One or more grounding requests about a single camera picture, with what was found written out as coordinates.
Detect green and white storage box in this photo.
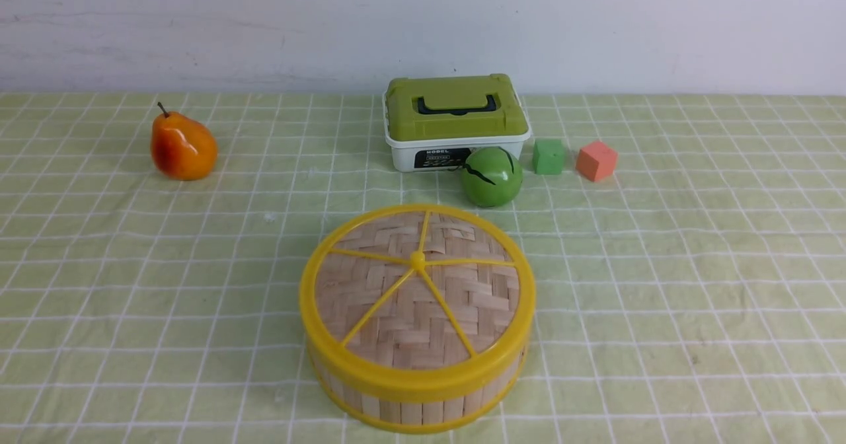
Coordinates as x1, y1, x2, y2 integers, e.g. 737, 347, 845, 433
383, 73, 533, 172

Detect orange cube block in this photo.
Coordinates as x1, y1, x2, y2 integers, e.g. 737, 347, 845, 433
575, 141, 619, 182

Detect green toy apple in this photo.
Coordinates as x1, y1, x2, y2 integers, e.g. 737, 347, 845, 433
459, 147, 523, 208

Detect orange toy pear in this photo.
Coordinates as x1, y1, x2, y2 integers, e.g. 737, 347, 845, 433
150, 102, 218, 181

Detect green checkered tablecloth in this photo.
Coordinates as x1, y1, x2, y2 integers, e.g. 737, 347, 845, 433
1, 94, 845, 443

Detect green cube block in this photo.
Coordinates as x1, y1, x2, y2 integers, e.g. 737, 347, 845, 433
532, 139, 566, 176

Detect yellow bamboo steamer basket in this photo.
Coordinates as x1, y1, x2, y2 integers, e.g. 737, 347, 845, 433
306, 344, 531, 434

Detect yellow woven bamboo steamer lid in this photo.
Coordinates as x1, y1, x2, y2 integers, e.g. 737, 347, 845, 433
299, 203, 537, 402

